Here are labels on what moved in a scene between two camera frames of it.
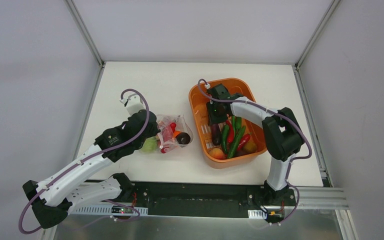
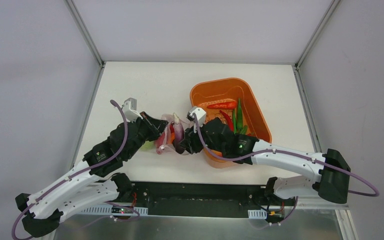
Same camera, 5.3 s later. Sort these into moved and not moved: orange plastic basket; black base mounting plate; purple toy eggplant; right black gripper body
Moved: right black gripper body; purple toy eggplant
Not moved: orange plastic basket; black base mounting plate
